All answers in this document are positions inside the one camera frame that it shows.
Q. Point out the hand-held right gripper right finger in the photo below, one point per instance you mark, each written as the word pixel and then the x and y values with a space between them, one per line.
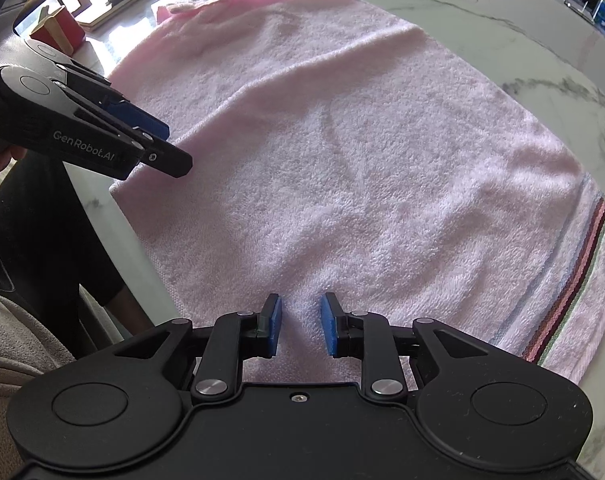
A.
pixel 330 327

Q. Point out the pink striped towel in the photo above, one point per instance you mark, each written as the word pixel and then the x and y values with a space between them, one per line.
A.
pixel 357 160

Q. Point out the person's beige top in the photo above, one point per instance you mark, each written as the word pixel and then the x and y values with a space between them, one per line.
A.
pixel 7 360

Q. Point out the red container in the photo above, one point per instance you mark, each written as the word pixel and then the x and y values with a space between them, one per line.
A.
pixel 72 32

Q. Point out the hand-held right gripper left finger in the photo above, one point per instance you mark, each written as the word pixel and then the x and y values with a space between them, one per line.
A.
pixel 272 327

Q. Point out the person's dark trousers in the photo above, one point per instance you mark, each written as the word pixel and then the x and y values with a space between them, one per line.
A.
pixel 32 240

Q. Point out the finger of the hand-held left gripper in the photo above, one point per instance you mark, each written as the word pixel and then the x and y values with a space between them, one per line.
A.
pixel 137 120
pixel 167 160

